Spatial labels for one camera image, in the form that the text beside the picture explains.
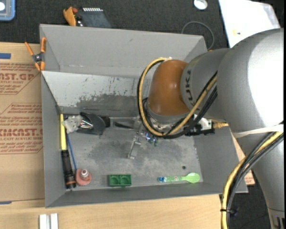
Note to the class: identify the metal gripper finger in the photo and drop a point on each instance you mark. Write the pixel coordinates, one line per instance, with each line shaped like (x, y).
(134, 149)

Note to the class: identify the grey metal bin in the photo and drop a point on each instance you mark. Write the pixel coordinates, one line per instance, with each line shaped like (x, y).
(124, 156)

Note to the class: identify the green toy brick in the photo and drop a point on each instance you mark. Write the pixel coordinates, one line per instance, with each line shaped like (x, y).
(119, 180)

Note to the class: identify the thin blue rod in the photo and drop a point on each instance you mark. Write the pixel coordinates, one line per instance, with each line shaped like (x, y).
(71, 151)

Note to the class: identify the green spoon with blue end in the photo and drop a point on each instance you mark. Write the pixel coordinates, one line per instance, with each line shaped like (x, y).
(191, 178)

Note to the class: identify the brown cardboard board red print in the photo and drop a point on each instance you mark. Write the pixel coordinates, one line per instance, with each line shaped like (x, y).
(16, 151)

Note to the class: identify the black cylinder on white bracket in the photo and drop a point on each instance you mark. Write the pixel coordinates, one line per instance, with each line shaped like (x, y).
(200, 129)

